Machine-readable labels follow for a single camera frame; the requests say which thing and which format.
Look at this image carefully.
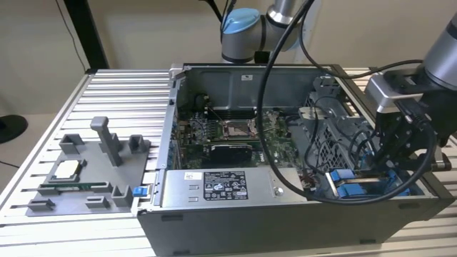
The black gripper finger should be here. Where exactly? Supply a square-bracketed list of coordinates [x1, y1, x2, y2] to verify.
[386, 119, 439, 172]
[373, 110, 409, 167]

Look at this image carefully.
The black disk wire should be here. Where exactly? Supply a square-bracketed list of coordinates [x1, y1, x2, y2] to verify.
[347, 127, 379, 172]

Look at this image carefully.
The blue disk wire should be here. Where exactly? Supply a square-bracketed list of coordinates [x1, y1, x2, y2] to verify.
[359, 149, 374, 168]

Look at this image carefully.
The hard disk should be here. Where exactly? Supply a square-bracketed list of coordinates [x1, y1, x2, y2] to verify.
[334, 184, 365, 199]
[326, 169, 395, 186]

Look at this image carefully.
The grey perforated disk bay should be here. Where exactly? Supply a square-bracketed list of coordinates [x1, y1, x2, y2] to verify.
[288, 77, 379, 173]

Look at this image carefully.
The green motherboard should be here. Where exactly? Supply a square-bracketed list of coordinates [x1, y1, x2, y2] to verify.
[176, 107, 309, 171]

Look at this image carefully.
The metal socket cover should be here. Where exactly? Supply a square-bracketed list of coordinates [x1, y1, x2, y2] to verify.
[252, 111, 284, 134]

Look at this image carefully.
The CPU socket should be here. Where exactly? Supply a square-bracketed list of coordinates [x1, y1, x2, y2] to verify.
[221, 119, 260, 140]

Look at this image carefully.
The black graphics card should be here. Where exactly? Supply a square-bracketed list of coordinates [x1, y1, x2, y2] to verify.
[205, 143, 253, 169]

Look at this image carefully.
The open dark grey PC case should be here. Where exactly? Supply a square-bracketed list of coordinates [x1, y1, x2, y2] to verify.
[136, 63, 455, 257]

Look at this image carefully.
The silver power supply unit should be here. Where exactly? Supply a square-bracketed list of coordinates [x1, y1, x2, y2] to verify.
[158, 168, 309, 209]

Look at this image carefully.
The grey parts rack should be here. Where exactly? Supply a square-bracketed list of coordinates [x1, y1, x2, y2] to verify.
[24, 116, 153, 217]

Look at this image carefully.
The green RAM stick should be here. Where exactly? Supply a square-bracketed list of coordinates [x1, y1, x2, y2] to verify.
[40, 181, 108, 188]

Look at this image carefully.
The silver CPU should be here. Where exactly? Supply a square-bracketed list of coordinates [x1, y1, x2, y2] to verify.
[50, 161, 82, 179]

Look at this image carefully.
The black round stand foot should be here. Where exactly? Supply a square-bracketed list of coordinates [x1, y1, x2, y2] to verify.
[0, 114, 29, 144]

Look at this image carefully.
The silver wrist bracket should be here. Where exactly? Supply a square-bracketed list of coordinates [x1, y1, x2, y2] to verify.
[433, 152, 453, 171]

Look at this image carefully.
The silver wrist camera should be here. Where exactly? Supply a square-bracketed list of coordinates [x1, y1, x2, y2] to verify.
[363, 72, 427, 114]

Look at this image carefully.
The thin black wire loop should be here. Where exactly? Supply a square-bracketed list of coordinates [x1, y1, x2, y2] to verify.
[304, 95, 343, 175]

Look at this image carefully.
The coloured power wire bundle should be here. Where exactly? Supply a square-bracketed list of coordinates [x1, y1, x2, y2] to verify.
[297, 171, 320, 192]

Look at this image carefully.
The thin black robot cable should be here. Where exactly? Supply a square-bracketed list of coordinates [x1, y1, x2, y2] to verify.
[298, 16, 425, 80]

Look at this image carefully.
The black cable bundle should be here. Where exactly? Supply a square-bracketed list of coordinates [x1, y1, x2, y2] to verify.
[202, 0, 237, 24]

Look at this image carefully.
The black upright frame post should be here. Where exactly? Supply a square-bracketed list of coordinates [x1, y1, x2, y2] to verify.
[64, 0, 110, 71]

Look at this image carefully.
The thin black wall cable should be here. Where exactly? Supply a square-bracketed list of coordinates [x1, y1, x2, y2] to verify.
[54, 0, 88, 71]

